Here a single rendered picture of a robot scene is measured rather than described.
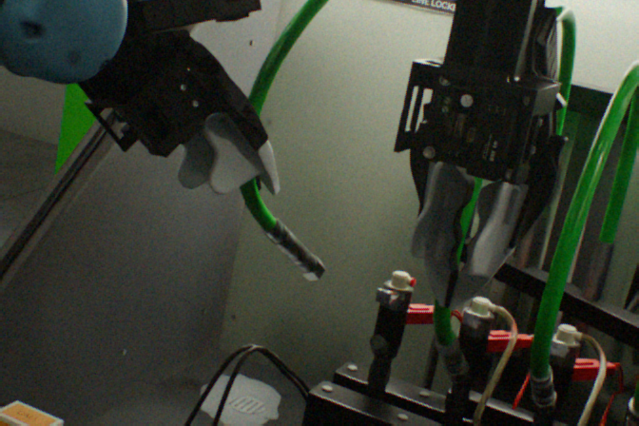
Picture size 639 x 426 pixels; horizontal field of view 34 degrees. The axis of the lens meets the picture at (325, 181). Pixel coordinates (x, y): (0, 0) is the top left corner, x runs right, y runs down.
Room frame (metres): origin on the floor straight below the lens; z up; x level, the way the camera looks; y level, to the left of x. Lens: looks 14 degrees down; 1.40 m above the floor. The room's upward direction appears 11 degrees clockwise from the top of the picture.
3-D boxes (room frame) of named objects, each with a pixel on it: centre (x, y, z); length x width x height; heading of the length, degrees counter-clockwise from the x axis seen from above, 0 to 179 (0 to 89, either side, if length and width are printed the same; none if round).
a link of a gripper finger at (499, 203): (0.59, -0.10, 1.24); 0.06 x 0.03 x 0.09; 158
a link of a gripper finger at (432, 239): (0.60, -0.07, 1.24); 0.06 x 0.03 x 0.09; 158
